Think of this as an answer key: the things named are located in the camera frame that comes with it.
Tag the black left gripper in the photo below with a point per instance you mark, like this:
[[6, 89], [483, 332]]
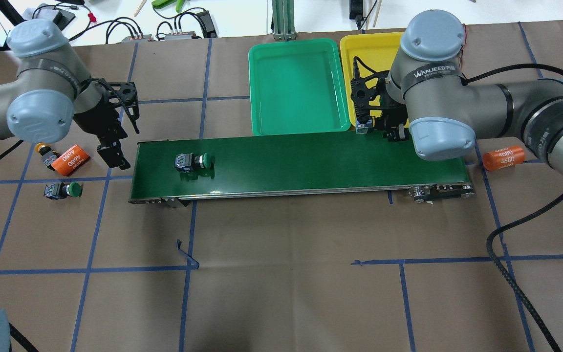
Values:
[[92, 119]]

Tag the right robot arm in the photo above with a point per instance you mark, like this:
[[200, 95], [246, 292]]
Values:
[[448, 112]]

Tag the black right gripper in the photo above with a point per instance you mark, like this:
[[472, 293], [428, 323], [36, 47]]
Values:
[[395, 117]]

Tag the green mushroom push button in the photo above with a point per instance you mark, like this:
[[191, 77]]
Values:
[[191, 164], [62, 190]]

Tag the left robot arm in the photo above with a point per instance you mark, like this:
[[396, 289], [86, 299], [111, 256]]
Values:
[[53, 89]]

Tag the yellow plastic tray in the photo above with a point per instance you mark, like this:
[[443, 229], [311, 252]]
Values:
[[377, 50]]

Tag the orange cylinder with white numbers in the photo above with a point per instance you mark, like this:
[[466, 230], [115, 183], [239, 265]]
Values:
[[503, 158]]

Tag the green conveyor belt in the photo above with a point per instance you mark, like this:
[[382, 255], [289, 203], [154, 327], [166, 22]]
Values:
[[295, 164]]

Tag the yellow mushroom push button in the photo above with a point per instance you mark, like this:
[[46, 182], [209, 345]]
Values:
[[48, 155], [364, 125]]

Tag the black power adapter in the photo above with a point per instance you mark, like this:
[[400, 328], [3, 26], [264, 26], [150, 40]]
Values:
[[208, 27]]

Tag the green plastic tray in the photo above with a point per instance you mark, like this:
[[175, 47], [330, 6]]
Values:
[[297, 87]]

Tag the aluminium frame post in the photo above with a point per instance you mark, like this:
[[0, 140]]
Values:
[[283, 20]]

